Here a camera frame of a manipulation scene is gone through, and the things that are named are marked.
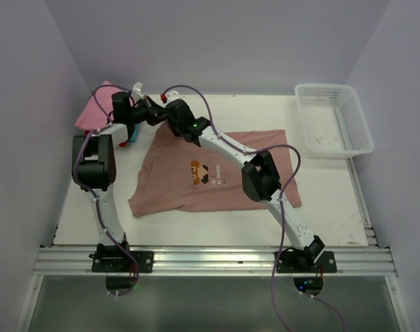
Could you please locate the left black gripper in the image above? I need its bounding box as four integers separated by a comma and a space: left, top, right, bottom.
127, 95, 166, 127

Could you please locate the teal t shirt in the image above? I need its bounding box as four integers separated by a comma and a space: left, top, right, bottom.
129, 124, 139, 142

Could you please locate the red t shirt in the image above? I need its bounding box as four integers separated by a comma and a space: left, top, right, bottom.
104, 128, 129, 147

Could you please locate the dusty pink printed t shirt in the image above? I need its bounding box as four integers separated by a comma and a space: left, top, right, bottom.
127, 124, 303, 218

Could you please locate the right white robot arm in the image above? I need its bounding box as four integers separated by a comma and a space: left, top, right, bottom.
161, 91, 325, 272

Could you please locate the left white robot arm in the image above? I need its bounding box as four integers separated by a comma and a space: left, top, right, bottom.
72, 91, 166, 272

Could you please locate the white plastic basket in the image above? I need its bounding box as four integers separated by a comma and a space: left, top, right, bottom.
295, 83, 374, 159

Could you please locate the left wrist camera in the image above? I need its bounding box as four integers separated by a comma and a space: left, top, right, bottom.
131, 82, 143, 102

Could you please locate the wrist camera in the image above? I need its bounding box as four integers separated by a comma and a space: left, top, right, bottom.
131, 82, 143, 102
160, 90, 181, 104

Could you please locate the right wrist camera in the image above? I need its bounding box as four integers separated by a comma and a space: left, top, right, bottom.
160, 90, 181, 104

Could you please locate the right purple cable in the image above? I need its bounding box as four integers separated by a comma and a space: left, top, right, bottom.
163, 84, 347, 332

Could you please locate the purple cable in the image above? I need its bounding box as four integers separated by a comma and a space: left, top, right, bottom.
163, 84, 347, 332
73, 84, 143, 297

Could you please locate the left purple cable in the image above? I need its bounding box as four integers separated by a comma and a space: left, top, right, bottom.
73, 84, 143, 297

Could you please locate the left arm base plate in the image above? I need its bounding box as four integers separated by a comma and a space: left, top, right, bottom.
89, 250, 154, 273

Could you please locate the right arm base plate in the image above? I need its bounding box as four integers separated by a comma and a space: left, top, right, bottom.
274, 248, 338, 273

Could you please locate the aluminium mounting rail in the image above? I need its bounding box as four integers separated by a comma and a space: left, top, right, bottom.
32, 246, 396, 277

